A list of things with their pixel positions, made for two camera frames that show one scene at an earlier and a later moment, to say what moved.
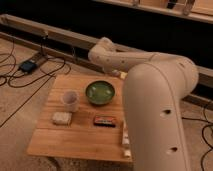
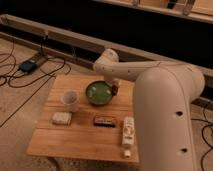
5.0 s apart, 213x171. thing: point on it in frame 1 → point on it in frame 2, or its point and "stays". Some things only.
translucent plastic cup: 70,99 stays
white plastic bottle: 126,143 stays
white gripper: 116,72 → 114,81
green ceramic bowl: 100,92 stays
